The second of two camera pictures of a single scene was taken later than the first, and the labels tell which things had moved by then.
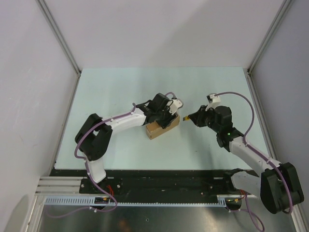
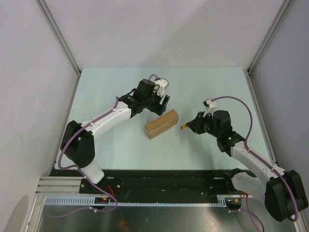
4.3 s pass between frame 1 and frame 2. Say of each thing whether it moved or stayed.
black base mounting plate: stayed
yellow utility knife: moved
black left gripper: moved
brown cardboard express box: stayed
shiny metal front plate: stayed
